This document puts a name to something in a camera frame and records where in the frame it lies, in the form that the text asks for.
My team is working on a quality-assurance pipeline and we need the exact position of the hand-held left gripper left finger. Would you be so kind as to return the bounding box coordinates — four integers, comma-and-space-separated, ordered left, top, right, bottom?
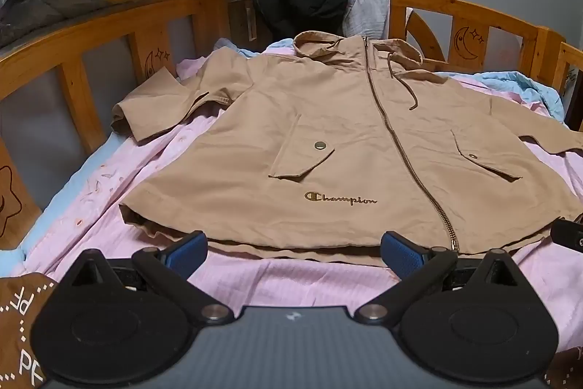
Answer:
61, 230, 235, 324

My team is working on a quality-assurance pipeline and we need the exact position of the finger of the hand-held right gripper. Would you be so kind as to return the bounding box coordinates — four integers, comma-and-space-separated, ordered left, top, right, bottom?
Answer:
550, 218, 583, 254

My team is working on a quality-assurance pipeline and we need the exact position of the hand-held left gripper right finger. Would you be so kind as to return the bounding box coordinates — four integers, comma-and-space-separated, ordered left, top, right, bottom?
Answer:
353, 230, 524, 324

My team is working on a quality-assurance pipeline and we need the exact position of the tan hooded zip jacket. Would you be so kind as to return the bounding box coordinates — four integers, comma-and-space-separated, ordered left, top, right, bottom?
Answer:
110, 30, 583, 268

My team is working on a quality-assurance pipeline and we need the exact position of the pink bed sheet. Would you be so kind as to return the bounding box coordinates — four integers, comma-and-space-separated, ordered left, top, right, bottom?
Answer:
0, 40, 583, 353

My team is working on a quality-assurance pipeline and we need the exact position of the brown printed cloth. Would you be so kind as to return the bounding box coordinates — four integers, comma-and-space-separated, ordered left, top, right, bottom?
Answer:
0, 273, 60, 389

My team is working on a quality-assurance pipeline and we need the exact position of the grey cloth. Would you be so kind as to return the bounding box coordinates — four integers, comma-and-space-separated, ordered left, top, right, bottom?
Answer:
343, 0, 392, 39

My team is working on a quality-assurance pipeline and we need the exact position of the wooden bed frame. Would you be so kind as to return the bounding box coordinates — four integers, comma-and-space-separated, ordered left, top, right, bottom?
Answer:
0, 0, 583, 253

